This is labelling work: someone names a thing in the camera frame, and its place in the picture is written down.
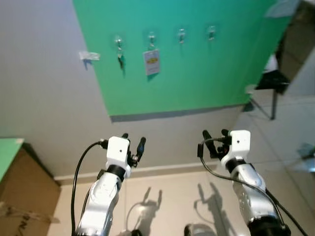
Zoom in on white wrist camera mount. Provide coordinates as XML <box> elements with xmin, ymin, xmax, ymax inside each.
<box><xmin>105</xmin><ymin>136</ymin><xmax>132</xmax><ymax>179</ymax></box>
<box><xmin>220</xmin><ymin>130</ymin><xmax>251</xmax><ymax>170</ymax></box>

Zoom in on green wall board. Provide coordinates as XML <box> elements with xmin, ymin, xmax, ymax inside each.
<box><xmin>73</xmin><ymin>0</ymin><xmax>292</xmax><ymax>117</ymax></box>

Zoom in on black chair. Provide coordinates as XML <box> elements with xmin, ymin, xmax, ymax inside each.
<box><xmin>249</xmin><ymin>71</ymin><xmax>291</xmax><ymax>120</ymax></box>

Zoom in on dark hanging keys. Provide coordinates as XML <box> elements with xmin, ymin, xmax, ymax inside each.
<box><xmin>116</xmin><ymin>48</ymin><xmax>125</xmax><ymax>69</ymax></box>

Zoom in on white tag with yellow logo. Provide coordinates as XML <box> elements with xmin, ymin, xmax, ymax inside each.
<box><xmin>143</xmin><ymin>49</ymin><xmax>161</xmax><ymax>76</ymax></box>

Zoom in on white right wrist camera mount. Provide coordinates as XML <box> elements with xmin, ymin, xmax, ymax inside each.
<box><xmin>220</xmin><ymin>130</ymin><xmax>251</xmax><ymax>170</ymax></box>

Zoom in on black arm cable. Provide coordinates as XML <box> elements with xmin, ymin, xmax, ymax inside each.
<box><xmin>70</xmin><ymin>140</ymin><xmax>109</xmax><ymax>236</ymax></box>
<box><xmin>197</xmin><ymin>138</ymin><xmax>308</xmax><ymax>236</ymax></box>

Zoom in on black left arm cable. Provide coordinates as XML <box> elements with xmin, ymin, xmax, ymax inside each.
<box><xmin>70</xmin><ymin>140</ymin><xmax>109</xmax><ymax>236</ymax></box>

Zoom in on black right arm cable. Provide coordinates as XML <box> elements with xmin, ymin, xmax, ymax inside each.
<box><xmin>197</xmin><ymin>138</ymin><xmax>308</xmax><ymax>236</ymax></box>

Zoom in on brown cardboard box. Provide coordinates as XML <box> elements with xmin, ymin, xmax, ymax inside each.
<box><xmin>0</xmin><ymin>143</ymin><xmax>62</xmax><ymax>236</ymax></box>

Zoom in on seated person in white shirt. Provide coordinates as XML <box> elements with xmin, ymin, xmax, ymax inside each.
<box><xmin>263</xmin><ymin>53</ymin><xmax>279</xmax><ymax>74</ymax></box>

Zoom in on clear suction hook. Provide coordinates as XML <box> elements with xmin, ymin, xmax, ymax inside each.
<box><xmin>207</xmin><ymin>26</ymin><xmax>217</xmax><ymax>42</ymax></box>
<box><xmin>147</xmin><ymin>31</ymin><xmax>157</xmax><ymax>50</ymax></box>
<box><xmin>113</xmin><ymin>34</ymin><xmax>124</xmax><ymax>52</ymax></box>
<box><xmin>177</xmin><ymin>29</ymin><xmax>187</xmax><ymax>45</ymax></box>

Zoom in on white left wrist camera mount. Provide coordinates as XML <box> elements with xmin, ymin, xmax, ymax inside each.
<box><xmin>105</xmin><ymin>136</ymin><xmax>132</xmax><ymax>179</ymax></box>

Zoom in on grey robot right leg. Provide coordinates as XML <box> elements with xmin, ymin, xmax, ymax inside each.
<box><xmin>185</xmin><ymin>224</ymin><xmax>217</xmax><ymax>236</ymax></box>

